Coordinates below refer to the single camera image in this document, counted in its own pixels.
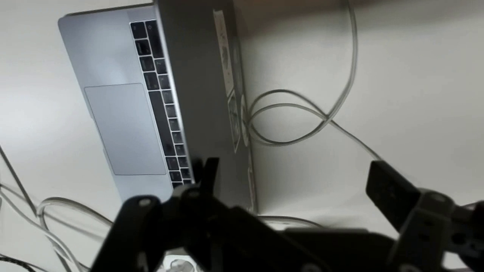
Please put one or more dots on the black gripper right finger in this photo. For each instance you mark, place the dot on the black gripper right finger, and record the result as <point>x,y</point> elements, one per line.
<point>429,222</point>

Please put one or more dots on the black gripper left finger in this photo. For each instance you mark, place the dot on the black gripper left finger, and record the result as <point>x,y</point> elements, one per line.
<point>193,219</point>

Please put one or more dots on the silver laptop with stickers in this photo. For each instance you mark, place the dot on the silver laptop with stickers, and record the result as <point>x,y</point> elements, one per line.
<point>164,83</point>

